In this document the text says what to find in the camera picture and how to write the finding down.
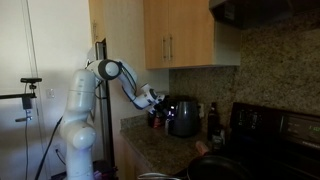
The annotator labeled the dark glass bottle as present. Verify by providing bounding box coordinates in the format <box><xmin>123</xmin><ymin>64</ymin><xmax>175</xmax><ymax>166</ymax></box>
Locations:
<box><xmin>207</xmin><ymin>102</ymin><xmax>220</xmax><ymax>141</ymax></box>

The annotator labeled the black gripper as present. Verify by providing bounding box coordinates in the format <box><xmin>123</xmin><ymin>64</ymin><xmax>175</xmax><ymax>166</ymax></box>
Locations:
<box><xmin>155</xmin><ymin>99</ymin><xmax>172</xmax><ymax>116</ymax></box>

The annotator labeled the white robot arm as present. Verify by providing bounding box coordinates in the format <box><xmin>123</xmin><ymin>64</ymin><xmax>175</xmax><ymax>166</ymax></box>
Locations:
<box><xmin>60</xmin><ymin>59</ymin><xmax>165</xmax><ymax>180</ymax></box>

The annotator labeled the range hood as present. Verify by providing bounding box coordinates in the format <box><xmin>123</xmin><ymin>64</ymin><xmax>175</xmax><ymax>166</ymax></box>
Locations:
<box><xmin>209</xmin><ymin>0</ymin><xmax>320</xmax><ymax>29</ymax></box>

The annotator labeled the black stove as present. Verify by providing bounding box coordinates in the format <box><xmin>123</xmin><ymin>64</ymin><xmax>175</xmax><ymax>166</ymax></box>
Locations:
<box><xmin>203</xmin><ymin>102</ymin><xmax>320</xmax><ymax>180</ymax></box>

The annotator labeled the wooden cabinet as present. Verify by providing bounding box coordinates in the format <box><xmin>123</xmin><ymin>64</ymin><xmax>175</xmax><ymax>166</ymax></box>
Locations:
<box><xmin>143</xmin><ymin>0</ymin><xmax>242</xmax><ymax>71</ymax></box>
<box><xmin>121</xmin><ymin>135</ymin><xmax>150</xmax><ymax>180</ymax></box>

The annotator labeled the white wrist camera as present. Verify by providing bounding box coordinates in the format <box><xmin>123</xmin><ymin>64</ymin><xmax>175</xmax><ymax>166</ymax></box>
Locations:
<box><xmin>147</xmin><ymin>105</ymin><xmax>158</xmax><ymax>114</ymax></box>

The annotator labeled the wooden upper cabinet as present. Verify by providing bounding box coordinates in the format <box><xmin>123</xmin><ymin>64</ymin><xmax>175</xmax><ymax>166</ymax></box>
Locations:
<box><xmin>143</xmin><ymin>0</ymin><xmax>242</xmax><ymax>71</ymax></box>

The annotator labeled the pink soda can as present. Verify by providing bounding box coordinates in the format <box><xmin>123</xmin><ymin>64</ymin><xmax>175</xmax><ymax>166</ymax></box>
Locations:
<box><xmin>195</xmin><ymin>141</ymin><xmax>209</xmax><ymax>156</ymax></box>

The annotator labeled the black camera on stand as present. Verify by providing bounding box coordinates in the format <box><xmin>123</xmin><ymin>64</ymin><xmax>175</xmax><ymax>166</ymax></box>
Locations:
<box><xmin>0</xmin><ymin>78</ymin><xmax>42</xmax><ymax>122</ymax></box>

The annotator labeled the stainless steel refrigerator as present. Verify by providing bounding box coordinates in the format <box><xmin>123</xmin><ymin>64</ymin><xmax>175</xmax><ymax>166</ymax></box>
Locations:
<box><xmin>95</xmin><ymin>38</ymin><xmax>116</xmax><ymax>171</ymax></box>

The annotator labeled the wooden lower cabinet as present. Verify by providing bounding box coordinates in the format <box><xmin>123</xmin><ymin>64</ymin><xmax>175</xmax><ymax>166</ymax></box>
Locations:
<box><xmin>121</xmin><ymin>135</ymin><xmax>150</xmax><ymax>180</ymax></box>

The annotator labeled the black frying pan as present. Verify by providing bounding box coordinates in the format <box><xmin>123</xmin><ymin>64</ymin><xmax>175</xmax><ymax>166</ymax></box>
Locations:
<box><xmin>137</xmin><ymin>155</ymin><xmax>254</xmax><ymax>180</ymax></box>

